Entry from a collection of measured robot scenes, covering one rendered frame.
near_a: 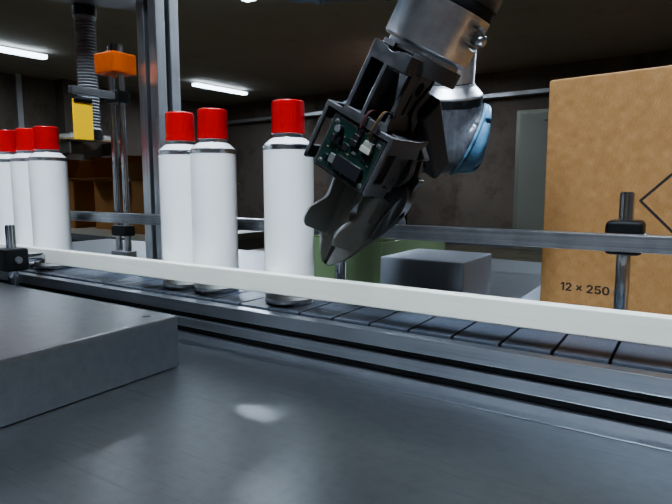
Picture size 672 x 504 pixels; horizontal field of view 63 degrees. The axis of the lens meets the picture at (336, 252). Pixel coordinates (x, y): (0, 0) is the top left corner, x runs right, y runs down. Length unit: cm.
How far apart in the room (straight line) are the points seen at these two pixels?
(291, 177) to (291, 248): 7
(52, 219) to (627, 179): 74
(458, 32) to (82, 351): 38
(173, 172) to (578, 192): 46
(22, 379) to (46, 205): 45
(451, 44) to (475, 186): 912
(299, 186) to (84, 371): 25
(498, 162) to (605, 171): 877
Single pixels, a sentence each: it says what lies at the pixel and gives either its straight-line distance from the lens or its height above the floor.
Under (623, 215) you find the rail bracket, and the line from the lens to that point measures 55.
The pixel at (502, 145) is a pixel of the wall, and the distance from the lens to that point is 942.
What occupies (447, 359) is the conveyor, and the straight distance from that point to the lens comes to 46.
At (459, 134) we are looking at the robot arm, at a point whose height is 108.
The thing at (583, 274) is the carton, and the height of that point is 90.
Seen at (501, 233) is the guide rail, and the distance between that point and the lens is 51.
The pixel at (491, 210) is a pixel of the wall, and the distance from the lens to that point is 946.
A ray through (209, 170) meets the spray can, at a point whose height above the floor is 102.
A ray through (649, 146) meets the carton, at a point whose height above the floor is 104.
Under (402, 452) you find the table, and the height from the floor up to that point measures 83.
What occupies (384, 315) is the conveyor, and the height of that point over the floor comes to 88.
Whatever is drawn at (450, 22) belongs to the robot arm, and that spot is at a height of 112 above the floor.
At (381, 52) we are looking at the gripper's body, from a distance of 45.
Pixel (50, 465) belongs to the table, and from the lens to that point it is 40.
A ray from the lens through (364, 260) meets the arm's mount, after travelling 88.
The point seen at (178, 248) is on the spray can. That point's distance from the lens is 66.
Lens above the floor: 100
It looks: 7 degrees down
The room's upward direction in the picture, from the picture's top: straight up
